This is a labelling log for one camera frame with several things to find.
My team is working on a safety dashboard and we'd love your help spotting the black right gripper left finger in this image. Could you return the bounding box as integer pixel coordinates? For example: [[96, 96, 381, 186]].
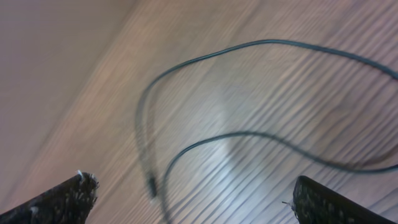
[[1, 171, 99, 224]]

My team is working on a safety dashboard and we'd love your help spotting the thin black USB cable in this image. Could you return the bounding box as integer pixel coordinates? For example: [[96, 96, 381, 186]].
[[135, 39, 398, 224]]

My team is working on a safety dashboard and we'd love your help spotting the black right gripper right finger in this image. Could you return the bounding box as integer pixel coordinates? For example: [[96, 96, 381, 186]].
[[291, 175, 394, 224]]

